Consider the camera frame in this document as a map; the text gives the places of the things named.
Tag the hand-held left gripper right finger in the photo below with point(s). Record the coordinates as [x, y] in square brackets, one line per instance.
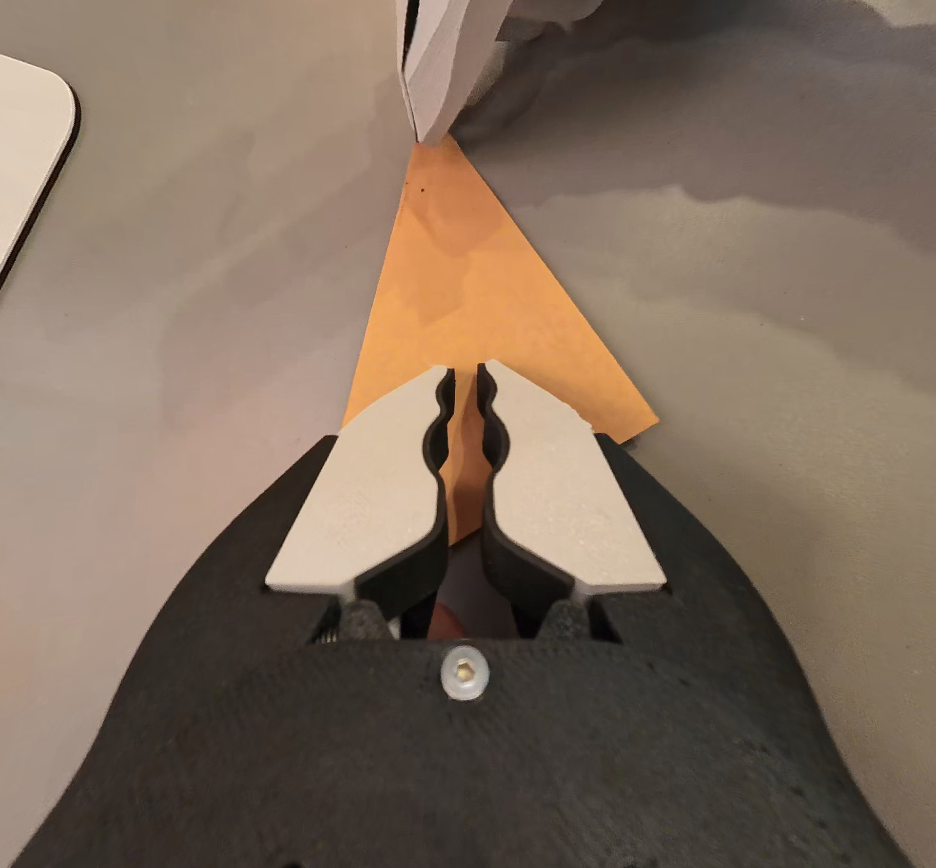
[570, 502]

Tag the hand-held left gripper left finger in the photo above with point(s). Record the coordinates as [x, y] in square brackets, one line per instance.
[365, 502]

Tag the orange paper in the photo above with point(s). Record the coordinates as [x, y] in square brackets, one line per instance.
[468, 283]

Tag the white rounded board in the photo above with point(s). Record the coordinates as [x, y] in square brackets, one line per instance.
[29, 151]

